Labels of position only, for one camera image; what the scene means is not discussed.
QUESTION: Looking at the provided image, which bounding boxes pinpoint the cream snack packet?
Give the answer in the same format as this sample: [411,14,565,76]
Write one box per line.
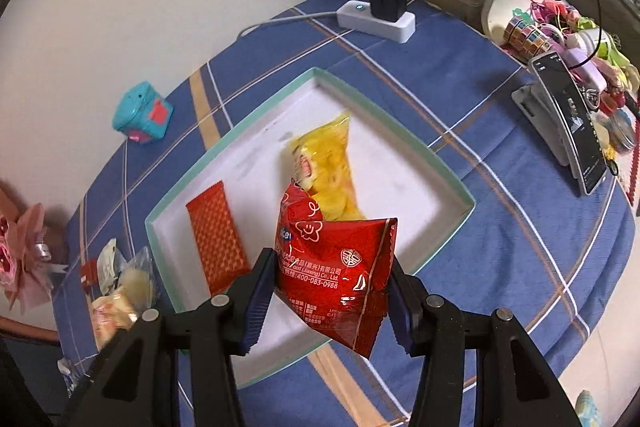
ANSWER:
[96,238,126,295]

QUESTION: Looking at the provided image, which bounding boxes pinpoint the pink flower bouquet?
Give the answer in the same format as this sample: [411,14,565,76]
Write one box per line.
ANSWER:
[0,179,68,315]

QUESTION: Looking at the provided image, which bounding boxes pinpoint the teal patterned object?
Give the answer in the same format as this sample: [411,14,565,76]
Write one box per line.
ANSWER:
[575,389,603,427]

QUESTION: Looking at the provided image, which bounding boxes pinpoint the blue plaid tablecloth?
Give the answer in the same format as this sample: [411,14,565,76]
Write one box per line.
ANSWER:
[52,0,636,427]

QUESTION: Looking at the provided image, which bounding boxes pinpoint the white box with teal rim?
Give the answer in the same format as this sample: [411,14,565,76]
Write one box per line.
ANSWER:
[145,67,476,390]

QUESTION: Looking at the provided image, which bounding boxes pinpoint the red patterned packet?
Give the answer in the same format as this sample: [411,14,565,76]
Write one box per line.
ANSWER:
[186,181,253,298]

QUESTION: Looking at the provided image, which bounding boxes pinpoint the pile of colourful trinkets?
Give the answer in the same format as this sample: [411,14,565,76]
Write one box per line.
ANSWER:
[502,0,640,202]

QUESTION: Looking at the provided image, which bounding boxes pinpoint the yellow snack packet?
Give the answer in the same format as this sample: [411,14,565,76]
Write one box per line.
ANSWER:
[282,111,368,223]

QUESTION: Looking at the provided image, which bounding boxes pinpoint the teal toy house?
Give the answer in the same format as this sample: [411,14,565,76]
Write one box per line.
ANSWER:
[112,81,174,146]

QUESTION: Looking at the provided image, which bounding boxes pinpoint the white power cable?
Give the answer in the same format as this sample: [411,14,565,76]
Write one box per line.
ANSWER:
[236,9,343,38]

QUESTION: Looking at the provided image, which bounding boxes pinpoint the small clear wrapper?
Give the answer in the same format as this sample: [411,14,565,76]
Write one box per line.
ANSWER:
[57,357,81,395]

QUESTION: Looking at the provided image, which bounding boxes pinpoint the white power strip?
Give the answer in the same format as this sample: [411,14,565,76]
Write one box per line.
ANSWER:
[336,0,417,44]

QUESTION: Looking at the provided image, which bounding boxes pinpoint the orange printed snack packet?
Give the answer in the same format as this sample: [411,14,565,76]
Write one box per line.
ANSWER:
[90,292,138,350]

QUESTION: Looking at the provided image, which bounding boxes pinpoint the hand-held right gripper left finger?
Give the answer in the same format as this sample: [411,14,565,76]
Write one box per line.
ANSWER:
[60,247,278,427]

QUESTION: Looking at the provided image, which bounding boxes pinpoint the red snack packet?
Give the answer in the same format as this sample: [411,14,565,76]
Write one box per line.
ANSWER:
[274,179,399,358]

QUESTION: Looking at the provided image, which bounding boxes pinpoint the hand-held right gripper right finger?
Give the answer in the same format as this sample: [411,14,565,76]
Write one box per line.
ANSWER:
[387,257,583,427]

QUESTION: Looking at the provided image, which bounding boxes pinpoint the red-brown snack packet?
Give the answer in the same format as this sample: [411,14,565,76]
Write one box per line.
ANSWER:
[80,258,101,285]

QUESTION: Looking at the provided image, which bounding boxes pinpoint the clear packet of pale snack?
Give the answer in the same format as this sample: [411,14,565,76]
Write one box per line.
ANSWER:
[120,247,158,313]

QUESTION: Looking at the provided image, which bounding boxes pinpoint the grey phone stand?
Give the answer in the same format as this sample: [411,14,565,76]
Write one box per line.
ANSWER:
[511,84,581,180]

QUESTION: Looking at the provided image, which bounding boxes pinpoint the black smartphone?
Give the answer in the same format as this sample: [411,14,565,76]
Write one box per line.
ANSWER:
[530,53,608,196]

